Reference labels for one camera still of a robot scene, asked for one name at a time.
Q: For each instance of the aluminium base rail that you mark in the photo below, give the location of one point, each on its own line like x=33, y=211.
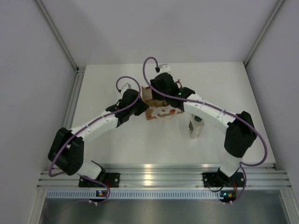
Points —
x=189, y=176

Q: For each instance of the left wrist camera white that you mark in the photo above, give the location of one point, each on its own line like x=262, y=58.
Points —
x=125, y=87

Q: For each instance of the aluminium frame post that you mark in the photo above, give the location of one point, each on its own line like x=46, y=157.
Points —
x=57, y=35
x=264, y=30

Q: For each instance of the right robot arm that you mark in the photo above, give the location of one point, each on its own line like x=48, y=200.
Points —
x=238, y=128

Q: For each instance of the perforated cable duct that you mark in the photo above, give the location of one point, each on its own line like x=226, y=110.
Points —
x=135, y=194

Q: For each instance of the right aluminium frame post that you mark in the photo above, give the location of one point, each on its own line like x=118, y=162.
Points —
x=264, y=30

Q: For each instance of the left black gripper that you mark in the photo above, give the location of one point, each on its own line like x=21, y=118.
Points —
x=143, y=106

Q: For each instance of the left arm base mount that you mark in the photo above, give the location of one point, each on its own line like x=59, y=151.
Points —
x=112, y=180

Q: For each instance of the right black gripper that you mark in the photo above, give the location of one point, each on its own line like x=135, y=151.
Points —
x=153, y=82

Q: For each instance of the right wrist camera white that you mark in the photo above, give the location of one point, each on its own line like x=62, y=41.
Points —
x=163, y=68

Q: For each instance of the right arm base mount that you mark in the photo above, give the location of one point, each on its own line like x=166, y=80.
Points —
x=218, y=180

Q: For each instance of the left aluminium frame post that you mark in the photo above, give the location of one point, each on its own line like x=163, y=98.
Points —
x=57, y=35

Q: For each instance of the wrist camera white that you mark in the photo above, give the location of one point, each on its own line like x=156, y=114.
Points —
x=163, y=68
x=125, y=87

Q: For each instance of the watermelon print canvas bag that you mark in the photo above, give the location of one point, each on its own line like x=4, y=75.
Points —
x=158, y=109

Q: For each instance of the square bottle dark cap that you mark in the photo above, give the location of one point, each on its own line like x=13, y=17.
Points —
x=195, y=126

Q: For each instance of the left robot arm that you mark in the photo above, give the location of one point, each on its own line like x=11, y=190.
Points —
x=67, y=150

